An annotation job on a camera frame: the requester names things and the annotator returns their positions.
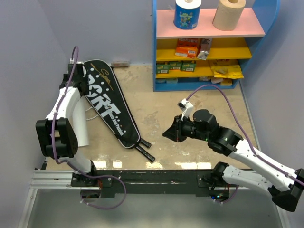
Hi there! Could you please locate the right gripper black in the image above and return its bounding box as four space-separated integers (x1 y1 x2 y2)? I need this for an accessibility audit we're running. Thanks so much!
162 114 210 143

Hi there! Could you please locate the black sport racket bag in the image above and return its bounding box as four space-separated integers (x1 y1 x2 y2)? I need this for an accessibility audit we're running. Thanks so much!
84 59 141 149

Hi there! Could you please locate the white shuttlecock tube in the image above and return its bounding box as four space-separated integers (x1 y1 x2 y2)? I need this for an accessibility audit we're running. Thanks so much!
72 98 89 147

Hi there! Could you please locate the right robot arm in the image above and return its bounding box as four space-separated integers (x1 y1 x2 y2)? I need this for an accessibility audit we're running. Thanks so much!
162 109 304 212

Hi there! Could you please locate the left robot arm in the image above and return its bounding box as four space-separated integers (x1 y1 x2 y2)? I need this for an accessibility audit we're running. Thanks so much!
35 60 98 186

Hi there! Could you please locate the small pink eraser box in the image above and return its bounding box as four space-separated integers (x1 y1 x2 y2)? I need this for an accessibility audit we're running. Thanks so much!
111 61 130 67

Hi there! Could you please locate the green box left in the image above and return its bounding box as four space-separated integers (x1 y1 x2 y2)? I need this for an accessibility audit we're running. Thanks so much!
156 62 170 74

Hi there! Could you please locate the green box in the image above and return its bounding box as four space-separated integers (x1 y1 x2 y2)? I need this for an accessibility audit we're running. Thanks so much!
156 62 170 74
181 60 196 72
169 61 182 71

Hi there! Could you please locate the green box middle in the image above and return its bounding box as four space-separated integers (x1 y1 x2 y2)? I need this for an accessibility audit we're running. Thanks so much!
169 61 182 71

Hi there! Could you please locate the green box right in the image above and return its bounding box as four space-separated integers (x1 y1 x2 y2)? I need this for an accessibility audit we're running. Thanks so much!
181 60 196 72

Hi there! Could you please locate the blue shelf unit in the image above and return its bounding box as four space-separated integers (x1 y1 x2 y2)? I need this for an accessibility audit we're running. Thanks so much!
152 0 281 92

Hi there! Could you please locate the yellow snack bag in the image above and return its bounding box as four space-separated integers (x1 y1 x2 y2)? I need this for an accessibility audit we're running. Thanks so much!
209 59 244 79

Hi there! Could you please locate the orange snack box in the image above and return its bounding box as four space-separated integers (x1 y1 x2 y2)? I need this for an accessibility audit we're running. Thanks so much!
175 38 199 58

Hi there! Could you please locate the silver snack bag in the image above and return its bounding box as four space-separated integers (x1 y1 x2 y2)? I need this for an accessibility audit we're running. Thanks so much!
197 38 212 60

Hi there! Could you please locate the blue wrapped paper roll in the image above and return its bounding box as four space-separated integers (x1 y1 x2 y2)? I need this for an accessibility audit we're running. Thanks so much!
173 0 202 30

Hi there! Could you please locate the brown paper towel roll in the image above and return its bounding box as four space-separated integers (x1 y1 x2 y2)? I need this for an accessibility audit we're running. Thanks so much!
212 0 246 31

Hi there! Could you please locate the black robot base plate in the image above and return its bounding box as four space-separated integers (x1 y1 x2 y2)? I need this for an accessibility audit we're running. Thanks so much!
71 170 234 201

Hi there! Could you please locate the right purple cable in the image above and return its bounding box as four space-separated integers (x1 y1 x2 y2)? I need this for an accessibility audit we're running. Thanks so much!
186 84 304 205

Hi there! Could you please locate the aluminium rail frame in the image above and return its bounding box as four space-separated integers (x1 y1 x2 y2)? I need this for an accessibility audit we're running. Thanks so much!
18 63 100 228

